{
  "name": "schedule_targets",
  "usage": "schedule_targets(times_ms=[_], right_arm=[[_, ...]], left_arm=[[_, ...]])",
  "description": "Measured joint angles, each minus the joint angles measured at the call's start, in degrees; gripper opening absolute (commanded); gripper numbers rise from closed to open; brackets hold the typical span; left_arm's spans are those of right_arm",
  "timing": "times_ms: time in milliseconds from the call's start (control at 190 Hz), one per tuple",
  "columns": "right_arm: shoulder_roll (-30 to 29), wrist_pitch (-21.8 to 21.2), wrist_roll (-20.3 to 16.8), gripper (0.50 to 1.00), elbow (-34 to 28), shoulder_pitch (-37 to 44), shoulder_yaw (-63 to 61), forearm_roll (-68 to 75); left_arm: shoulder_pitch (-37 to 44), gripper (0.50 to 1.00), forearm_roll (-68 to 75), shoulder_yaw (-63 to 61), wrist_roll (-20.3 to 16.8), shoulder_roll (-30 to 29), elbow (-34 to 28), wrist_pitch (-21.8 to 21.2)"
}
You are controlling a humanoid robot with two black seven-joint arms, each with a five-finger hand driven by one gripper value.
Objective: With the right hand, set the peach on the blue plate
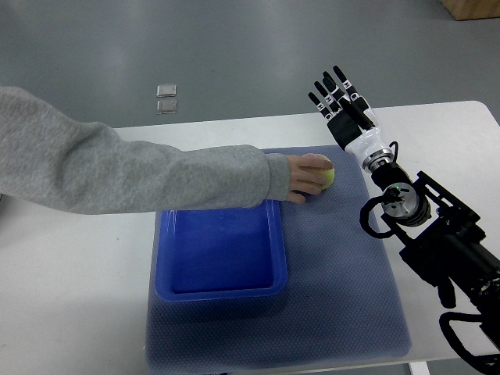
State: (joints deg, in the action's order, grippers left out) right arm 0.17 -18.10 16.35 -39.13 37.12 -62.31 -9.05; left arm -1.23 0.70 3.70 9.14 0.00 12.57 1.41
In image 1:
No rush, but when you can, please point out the brown wooden box corner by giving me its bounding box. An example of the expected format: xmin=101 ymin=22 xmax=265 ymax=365
xmin=441 ymin=0 xmax=499 ymax=21

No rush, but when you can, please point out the blue plastic tray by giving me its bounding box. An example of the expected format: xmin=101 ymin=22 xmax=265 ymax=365
xmin=154 ymin=201 xmax=288 ymax=302

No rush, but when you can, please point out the person's bare hand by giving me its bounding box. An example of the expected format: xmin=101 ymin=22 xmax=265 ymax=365
xmin=286 ymin=154 xmax=334 ymax=204

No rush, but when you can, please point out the blue textured mat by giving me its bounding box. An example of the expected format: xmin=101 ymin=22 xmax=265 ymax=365
xmin=146 ymin=145 xmax=411 ymax=374

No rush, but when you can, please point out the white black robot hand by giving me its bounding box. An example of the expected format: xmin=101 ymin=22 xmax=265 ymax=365
xmin=308 ymin=66 xmax=391 ymax=164

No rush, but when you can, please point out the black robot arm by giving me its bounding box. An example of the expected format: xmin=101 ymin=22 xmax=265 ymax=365
xmin=308 ymin=66 xmax=499 ymax=374

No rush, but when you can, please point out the upper metal floor plate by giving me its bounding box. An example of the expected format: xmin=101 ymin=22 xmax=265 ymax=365
xmin=156 ymin=84 xmax=177 ymax=98

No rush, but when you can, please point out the grey sweater forearm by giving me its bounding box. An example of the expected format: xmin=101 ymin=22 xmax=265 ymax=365
xmin=1 ymin=87 xmax=290 ymax=214

